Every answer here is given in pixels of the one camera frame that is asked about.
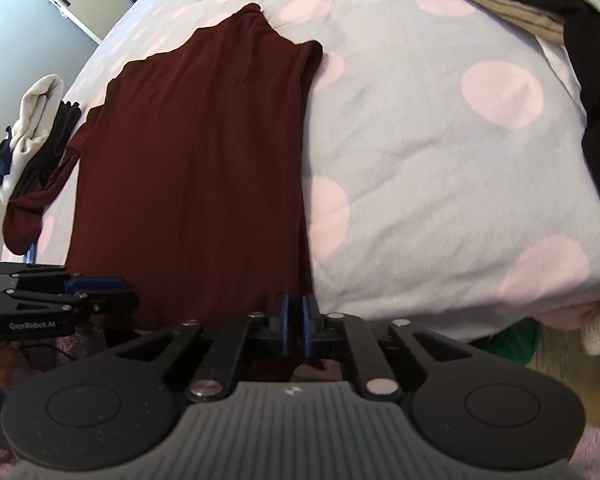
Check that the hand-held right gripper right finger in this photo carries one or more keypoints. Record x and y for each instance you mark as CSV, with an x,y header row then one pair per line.
x,y
310,325

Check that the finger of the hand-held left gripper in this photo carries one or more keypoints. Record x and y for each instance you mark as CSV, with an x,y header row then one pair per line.
x,y
95,285
40,271

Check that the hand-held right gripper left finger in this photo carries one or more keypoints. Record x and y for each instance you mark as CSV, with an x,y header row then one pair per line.
x,y
286,325

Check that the maroon sweater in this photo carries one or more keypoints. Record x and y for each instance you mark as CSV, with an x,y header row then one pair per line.
x,y
190,160

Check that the person's purple sweater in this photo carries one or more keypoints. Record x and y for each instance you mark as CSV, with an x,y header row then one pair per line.
x,y
90,340

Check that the navy folded garment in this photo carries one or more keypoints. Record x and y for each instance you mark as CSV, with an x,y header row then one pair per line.
x,y
2,160

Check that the white folded garment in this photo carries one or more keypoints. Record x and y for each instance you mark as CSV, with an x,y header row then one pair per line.
x,y
37,120

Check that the green slipper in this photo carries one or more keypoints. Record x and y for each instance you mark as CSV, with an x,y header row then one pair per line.
x,y
505,342

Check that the beige room door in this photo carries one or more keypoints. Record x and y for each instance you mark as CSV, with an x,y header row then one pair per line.
x,y
45,0

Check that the beige striped garment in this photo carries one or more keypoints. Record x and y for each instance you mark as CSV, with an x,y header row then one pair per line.
x,y
505,7

